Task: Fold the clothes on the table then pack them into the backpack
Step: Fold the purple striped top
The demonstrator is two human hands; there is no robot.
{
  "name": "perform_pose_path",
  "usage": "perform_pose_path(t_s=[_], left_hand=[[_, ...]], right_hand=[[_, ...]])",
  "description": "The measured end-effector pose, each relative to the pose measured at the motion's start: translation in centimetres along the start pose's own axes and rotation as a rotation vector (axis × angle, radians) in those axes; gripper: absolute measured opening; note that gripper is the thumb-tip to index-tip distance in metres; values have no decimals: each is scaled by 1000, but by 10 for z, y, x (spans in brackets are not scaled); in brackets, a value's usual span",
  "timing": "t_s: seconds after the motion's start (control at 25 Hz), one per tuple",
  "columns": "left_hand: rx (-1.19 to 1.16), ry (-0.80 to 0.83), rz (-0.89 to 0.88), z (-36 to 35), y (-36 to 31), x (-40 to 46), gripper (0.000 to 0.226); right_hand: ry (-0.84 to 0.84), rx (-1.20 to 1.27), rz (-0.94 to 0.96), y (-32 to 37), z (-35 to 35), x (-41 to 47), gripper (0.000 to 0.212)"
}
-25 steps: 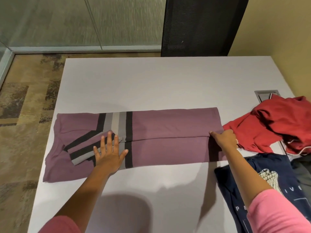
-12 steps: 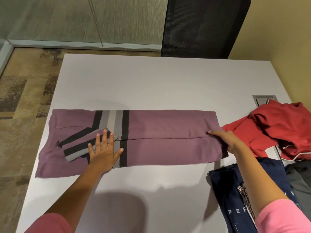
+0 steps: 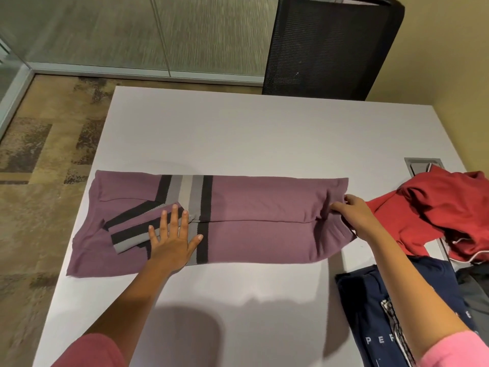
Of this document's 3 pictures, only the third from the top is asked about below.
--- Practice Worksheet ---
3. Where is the black orange backpack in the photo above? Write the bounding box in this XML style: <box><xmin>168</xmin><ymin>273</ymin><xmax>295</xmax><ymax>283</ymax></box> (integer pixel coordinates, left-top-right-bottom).
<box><xmin>456</xmin><ymin>263</ymin><xmax>489</xmax><ymax>331</ymax></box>

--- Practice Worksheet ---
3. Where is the red garment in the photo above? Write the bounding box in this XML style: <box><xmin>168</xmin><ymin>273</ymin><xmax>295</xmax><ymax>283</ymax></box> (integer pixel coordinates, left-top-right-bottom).
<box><xmin>365</xmin><ymin>165</ymin><xmax>489</xmax><ymax>263</ymax></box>

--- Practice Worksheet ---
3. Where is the person's left forearm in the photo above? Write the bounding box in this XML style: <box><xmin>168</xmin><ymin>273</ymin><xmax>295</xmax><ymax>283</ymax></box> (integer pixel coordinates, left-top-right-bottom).
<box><xmin>82</xmin><ymin>259</ymin><xmax>173</xmax><ymax>358</ymax></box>

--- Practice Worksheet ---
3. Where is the striped knit top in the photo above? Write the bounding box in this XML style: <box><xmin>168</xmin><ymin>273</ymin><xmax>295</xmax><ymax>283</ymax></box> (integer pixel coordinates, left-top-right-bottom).
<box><xmin>380</xmin><ymin>298</ymin><xmax>415</xmax><ymax>367</ymax></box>

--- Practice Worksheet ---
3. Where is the mauve striped t-shirt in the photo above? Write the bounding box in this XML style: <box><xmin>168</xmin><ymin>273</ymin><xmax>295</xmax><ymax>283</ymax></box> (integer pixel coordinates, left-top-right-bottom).
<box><xmin>65</xmin><ymin>170</ymin><xmax>358</xmax><ymax>279</ymax></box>

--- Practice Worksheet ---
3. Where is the person's right forearm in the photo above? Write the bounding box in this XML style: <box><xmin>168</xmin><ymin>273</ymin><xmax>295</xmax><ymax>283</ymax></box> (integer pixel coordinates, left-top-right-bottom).
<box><xmin>361</xmin><ymin>225</ymin><xmax>478</xmax><ymax>360</ymax></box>

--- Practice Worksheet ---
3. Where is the person's pink sleeve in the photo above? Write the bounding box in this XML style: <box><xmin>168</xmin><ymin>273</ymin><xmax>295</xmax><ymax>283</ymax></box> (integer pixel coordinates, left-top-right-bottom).
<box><xmin>418</xmin><ymin>330</ymin><xmax>489</xmax><ymax>367</ymax></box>
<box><xmin>51</xmin><ymin>333</ymin><xmax>127</xmax><ymax>367</ymax></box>

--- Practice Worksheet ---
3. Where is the black mesh office chair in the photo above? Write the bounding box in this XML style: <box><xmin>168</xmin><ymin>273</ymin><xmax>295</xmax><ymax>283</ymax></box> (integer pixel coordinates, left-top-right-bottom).
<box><xmin>261</xmin><ymin>0</ymin><xmax>405</xmax><ymax>101</ymax></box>

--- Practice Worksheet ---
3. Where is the grey table cable hatch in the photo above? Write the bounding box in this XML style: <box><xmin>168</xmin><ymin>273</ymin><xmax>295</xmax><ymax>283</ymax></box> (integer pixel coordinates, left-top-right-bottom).
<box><xmin>404</xmin><ymin>157</ymin><xmax>446</xmax><ymax>176</ymax></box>

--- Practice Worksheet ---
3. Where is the person's right pink sleeve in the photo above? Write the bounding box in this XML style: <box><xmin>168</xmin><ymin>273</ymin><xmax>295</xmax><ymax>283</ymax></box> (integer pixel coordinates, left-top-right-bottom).
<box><xmin>418</xmin><ymin>330</ymin><xmax>489</xmax><ymax>367</ymax></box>

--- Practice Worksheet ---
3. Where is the person's left pink sleeve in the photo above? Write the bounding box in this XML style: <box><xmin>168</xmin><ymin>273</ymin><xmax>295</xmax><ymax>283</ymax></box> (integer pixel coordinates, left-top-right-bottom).
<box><xmin>51</xmin><ymin>333</ymin><xmax>127</xmax><ymax>367</ymax></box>

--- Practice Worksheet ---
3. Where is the navy blue hoodie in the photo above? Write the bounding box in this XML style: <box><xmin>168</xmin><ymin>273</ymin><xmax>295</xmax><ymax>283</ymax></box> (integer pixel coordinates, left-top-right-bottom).
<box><xmin>335</xmin><ymin>255</ymin><xmax>480</xmax><ymax>367</ymax></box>

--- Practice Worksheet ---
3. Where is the person's right hand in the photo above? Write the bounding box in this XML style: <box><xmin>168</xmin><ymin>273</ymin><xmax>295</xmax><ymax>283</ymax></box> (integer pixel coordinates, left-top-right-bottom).
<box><xmin>330</xmin><ymin>194</ymin><xmax>381</xmax><ymax>241</ymax></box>

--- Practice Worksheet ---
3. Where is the person's left hand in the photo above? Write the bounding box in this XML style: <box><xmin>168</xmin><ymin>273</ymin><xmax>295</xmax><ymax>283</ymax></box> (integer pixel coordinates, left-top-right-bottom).
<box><xmin>148</xmin><ymin>204</ymin><xmax>204</xmax><ymax>274</ymax></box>

